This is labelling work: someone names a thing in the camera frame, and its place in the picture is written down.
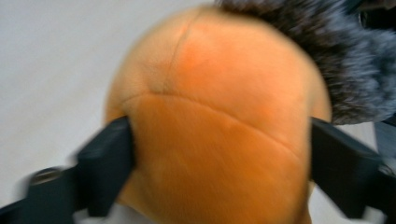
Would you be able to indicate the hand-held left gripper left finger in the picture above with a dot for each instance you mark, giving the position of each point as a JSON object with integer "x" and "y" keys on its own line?
{"x": 106, "y": 161}

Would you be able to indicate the orange plush toy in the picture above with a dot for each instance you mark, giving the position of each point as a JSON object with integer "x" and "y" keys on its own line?
{"x": 218, "y": 124}

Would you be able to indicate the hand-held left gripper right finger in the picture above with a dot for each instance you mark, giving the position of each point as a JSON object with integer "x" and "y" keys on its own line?
{"x": 342, "y": 161}

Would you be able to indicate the grey fluffy cloth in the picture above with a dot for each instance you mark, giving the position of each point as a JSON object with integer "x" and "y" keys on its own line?
{"x": 351, "y": 62}

